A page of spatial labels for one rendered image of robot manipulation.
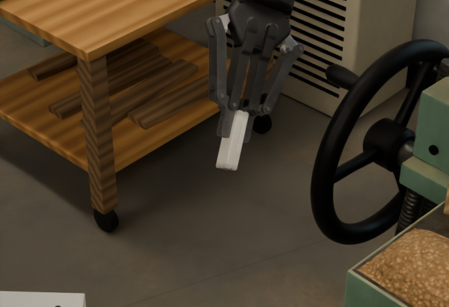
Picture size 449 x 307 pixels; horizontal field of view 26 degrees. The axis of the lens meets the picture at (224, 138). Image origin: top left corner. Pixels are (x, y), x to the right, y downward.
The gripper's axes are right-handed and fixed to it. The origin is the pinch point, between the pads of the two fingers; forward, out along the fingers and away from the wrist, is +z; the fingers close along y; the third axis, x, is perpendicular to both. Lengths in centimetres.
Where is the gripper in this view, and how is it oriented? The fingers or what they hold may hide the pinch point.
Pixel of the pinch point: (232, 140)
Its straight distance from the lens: 115.1
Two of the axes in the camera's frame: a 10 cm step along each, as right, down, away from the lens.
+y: 8.8, 2.4, 4.1
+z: -2.1, 9.7, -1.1
